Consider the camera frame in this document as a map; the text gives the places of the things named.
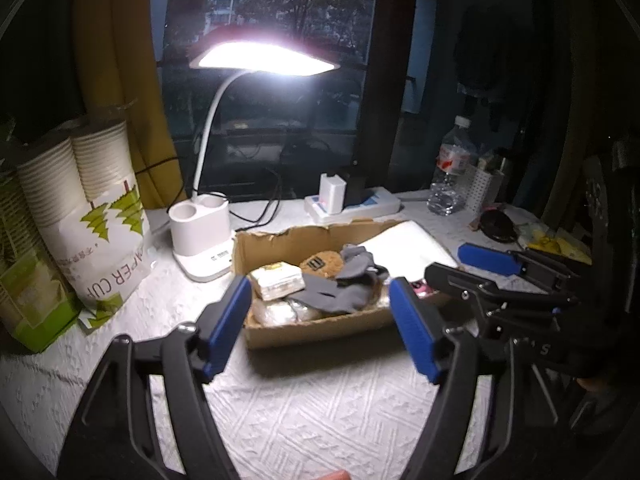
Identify pink plush toy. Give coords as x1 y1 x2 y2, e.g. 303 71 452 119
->
410 281 434 298

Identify grey socks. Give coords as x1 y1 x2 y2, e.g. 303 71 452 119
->
288 244 389 315

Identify brown fuzzy ball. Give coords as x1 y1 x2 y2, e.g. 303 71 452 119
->
299 250 344 280

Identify bubble wrap bundle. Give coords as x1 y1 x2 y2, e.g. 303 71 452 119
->
250 298 323 327

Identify tissue pack with cartoon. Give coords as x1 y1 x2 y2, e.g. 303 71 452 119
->
248 261 305 301

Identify person's hand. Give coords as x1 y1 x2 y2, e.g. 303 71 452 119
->
318 470 352 480

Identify black round object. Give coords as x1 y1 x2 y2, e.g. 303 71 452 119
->
478 209 518 244

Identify yellow package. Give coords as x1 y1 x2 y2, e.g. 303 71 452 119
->
522 229 592 264

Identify white perforated organizer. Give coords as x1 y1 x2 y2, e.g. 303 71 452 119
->
465 166 504 214

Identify clear water bottle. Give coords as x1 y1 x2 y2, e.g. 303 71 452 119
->
427 115 476 216

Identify white patterned tablecloth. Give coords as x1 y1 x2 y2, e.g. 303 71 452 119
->
0 188 551 480

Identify white power strip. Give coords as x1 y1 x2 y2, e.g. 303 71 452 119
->
304 186 401 226

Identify green paper cup pack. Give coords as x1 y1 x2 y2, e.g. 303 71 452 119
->
0 169 80 352

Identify cardboard box tray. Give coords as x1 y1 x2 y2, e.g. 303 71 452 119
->
232 218 459 351

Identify black charger adapter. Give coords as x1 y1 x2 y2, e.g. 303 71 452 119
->
341 165 369 207

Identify white charger adapter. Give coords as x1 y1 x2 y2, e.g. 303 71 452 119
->
318 174 347 214

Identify white desk lamp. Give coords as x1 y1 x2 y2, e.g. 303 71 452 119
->
168 26 341 283

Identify white paper cup pack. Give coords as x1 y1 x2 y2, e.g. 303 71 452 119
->
17 119 154 332

